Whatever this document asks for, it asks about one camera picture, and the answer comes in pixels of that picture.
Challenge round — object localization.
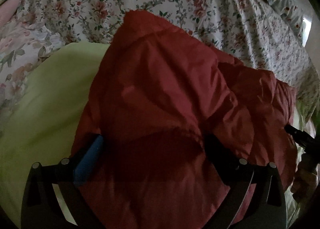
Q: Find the person's right hand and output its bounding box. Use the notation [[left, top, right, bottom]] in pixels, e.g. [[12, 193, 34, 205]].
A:
[[290, 161, 318, 204]]

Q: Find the large-rose floral cloth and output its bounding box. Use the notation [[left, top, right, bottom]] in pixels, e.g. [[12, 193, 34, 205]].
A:
[[1, 18, 65, 130]]

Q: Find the small-floral white duvet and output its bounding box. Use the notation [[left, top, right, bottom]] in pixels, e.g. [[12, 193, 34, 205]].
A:
[[17, 0, 319, 119]]

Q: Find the light green bed sheet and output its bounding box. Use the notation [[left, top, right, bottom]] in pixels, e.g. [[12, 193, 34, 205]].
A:
[[1, 42, 108, 226]]

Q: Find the pink pillow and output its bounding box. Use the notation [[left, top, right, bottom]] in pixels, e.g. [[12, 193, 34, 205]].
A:
[[0, 0, 21, 27]]

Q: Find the red quilted puffer coat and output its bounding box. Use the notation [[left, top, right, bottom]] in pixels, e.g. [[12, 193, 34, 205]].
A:
[[72, 11, 297, 228]]

